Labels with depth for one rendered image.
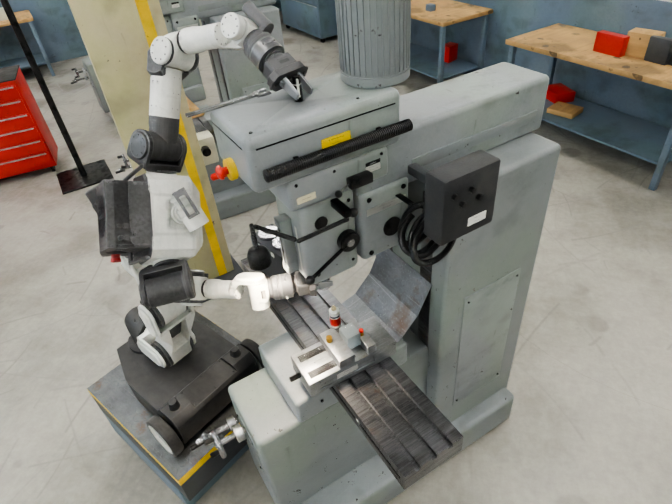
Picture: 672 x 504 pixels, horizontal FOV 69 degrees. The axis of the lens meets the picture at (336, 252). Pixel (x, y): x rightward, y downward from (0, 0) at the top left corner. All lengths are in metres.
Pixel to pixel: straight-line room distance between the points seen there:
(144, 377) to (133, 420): 0.22
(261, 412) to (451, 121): 1.25
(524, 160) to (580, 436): 1.64
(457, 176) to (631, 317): 2.45
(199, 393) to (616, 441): 2.06
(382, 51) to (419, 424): 1.12
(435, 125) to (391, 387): 0.88
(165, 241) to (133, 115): 1.63
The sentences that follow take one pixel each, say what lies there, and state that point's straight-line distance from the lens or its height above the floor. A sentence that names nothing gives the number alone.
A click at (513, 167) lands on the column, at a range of 1.73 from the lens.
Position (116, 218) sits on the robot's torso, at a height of 1.65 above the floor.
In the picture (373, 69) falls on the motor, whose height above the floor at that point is 1.94.
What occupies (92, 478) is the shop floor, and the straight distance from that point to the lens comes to 3.06.
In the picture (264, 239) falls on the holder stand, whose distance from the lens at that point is 2.10.
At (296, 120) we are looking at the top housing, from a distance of 1.27.
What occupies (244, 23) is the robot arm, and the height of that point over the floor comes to 2.07.
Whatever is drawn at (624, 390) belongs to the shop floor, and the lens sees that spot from 3.20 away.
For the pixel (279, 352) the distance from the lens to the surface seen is 1.99.
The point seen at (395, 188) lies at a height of 1.58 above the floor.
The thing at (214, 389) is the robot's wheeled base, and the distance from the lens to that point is 2.34.
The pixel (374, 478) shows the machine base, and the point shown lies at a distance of 2.44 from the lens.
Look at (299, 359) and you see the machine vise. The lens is 1.76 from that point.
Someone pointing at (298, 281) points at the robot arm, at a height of 1.26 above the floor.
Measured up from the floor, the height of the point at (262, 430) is 0.77.
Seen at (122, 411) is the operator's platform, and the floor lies 0.40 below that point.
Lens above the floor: 2.39
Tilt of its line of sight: 39 degrees down
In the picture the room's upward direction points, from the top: 6 degrees counter-clockwise
